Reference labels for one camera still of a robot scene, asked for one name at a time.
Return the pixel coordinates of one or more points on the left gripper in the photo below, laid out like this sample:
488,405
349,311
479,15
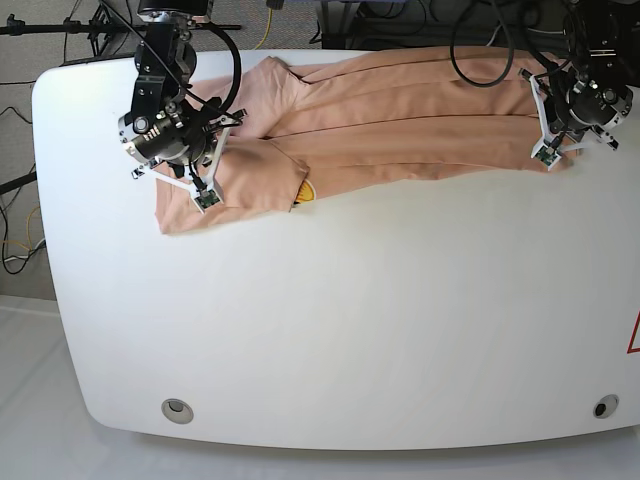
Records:
590,117

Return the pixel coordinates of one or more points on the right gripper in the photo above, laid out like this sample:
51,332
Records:
182,147

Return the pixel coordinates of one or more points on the peach pink T-shirt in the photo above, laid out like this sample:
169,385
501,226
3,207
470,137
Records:
316,131

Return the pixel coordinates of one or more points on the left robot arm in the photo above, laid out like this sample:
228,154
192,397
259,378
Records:
602,39

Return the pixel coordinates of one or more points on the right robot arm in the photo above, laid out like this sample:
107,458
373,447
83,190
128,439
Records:
165,61

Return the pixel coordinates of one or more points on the red triangle warning sticker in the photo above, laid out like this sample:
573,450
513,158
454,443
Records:
634,345

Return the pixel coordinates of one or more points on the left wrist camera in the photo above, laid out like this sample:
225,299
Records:
547,154

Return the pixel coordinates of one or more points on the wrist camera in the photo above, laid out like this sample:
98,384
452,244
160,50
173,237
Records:
547,154
205,199

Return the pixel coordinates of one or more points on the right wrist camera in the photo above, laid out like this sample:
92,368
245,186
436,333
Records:
205,199

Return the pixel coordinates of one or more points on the left table cable grommet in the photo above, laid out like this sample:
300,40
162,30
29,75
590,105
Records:
177,411

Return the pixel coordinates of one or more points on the table cable grommet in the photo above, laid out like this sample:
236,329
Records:
177,411
606,406

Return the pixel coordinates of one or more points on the right table cable grommet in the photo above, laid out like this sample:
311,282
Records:
606,406

